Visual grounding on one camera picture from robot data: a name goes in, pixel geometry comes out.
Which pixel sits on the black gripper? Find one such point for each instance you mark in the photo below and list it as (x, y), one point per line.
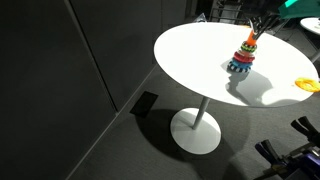
(270, 11)

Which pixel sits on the grey triangular object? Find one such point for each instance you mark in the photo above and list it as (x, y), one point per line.
(201, 18)

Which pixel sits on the black metal rack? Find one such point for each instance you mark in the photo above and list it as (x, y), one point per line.
(226, 11)

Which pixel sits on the small round white table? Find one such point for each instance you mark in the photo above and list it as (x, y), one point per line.
(311, 25)

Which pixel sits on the round white table foot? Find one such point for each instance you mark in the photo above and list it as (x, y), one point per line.
(196, 140)

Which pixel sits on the black floor plate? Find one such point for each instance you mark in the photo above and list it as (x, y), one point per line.
(144, 104)

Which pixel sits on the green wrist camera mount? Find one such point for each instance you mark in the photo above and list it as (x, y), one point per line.
(300, 8)

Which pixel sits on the white table pedestal pole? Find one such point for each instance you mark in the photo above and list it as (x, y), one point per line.
(201, 113)

